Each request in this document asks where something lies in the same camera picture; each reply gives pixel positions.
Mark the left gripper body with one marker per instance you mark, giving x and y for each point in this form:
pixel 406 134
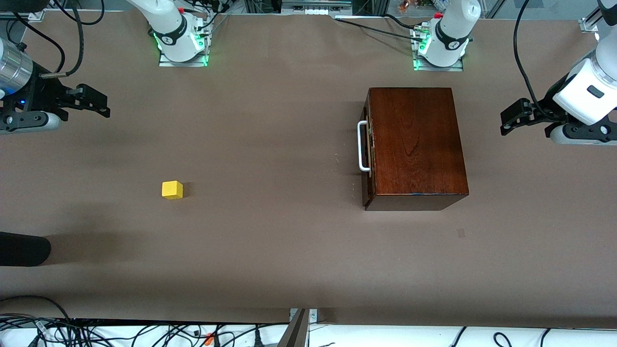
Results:
pixel 546 107

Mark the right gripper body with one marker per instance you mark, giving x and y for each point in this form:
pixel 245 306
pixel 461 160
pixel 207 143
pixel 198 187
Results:
pixel 42 94

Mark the yellow block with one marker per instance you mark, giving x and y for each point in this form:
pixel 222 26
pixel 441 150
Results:
pixel 172 190

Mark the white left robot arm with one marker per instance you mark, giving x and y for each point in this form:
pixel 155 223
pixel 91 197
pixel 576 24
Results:
pixel 448 33

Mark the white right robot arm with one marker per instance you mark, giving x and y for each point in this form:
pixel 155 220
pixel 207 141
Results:
pixel 173 29

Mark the dark wooden cabinet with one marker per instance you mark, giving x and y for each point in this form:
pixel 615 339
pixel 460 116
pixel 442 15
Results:
pixel 419 144

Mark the black rounded object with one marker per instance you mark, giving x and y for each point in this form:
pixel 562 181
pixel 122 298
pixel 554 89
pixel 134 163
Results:
pixel 24 248

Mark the dark grey metal beam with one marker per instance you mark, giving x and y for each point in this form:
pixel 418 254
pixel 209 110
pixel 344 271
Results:
pixel 295 335

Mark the aluminium profile rail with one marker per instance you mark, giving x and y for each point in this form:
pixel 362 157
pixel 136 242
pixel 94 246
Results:
pixel 19 15
pixel 595 21

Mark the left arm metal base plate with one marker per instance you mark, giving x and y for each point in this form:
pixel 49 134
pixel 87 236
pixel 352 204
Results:
pixel 438 68

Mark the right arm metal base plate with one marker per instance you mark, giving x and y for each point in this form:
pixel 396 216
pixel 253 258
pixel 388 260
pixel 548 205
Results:
pixel 183 63

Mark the metal frame with white sockets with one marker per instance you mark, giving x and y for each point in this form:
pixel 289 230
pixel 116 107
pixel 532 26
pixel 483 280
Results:
pixel 315 7

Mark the silver corner bracket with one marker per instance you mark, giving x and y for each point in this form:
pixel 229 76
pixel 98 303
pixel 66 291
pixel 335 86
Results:
pixel 313 315

